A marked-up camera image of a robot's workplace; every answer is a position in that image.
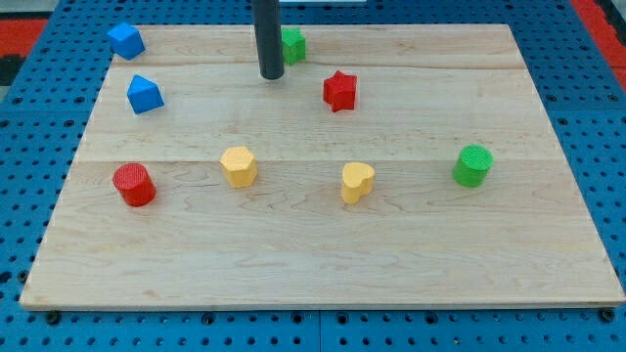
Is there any black cylindrical robot arm rod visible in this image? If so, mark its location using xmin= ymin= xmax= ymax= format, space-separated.
xmin=251 ymin=0 xmax=284 ymax=80

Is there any yellow heart block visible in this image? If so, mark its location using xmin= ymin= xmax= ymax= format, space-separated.
xmin=340 ymin=162 xmax=376 ymax=204

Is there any yellow hexagon block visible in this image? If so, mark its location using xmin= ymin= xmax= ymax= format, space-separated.
xmin=220 ymin=146 xmax=258 ymax=188

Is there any red star block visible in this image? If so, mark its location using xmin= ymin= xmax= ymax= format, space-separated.
xmin=323 ymin=70 xmax=358 ymax=112

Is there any light wooden board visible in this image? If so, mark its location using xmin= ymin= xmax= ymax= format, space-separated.
xmin=21 ymin=24 xmax=625 ymax=311

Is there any green star block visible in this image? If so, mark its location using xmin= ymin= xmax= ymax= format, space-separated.
xmin=282 ymin=27 xmax=306 ymax=66

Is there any green cylinder block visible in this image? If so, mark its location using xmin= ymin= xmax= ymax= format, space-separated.
xmin=452 ymin=145 xmax=494 ymax=188

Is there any red cylinder block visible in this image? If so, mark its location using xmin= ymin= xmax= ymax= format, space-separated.
xmin=112 ymin=163 xmax=157 ymax=207

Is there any blue triangular prism block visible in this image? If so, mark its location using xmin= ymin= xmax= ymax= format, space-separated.
xmin=126 ymin=74 xmax=164 ymax=114

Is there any blue cube block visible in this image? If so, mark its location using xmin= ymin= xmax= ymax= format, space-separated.
xmin=107 ymin=22 xmax=146 ymax=61

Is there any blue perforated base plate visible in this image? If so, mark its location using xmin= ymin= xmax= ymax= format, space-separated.
xmin=1 ymin=1 xmax=625 ymax=351

